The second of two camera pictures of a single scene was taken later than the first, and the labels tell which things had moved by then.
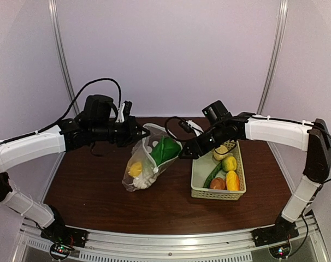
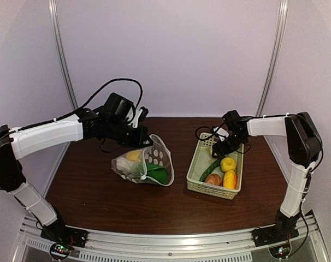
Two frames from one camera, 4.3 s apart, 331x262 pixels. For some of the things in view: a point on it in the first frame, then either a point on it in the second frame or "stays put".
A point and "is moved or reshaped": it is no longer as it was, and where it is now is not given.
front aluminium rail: [219, 246] stays put
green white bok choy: [167, 149] -> [141, 170]
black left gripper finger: [144, 132] -> [147, 142]
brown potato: [218, 183] -> [214, 178]
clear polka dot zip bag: [151, 156] is moved or reshaped
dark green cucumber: [217, 168] -> [210, 170]
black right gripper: [191, 144] -> [221, 150]
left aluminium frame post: [56, 25] stays put
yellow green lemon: [229, 164] stays put
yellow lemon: [136, 168] -> [133, 156]
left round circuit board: [60, 251] stays put
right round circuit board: [280, 252] stays put
